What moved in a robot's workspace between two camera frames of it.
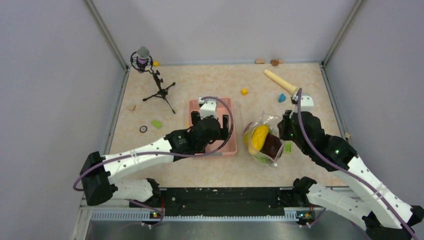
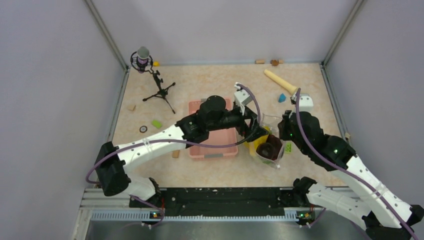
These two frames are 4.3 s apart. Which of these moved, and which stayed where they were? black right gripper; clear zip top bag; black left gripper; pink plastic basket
Moved: black left gripper
Stayed: clear zip top bag; pink plastic basket; black right gripper
